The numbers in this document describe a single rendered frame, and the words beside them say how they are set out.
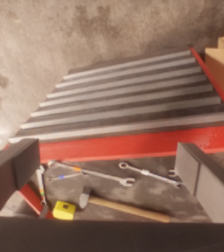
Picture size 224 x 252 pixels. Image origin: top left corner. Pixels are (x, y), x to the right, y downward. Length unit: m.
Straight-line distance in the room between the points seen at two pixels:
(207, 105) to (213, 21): 0.83
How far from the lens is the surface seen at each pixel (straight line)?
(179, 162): 0.16
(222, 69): 1.19
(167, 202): 0.69
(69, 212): 0.79
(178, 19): 1.28
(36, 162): 0.17
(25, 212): 1.95
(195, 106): 0.55
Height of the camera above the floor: 1.25
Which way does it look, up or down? 51 degrees down
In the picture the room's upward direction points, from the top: 166 degrees counter-clockwise
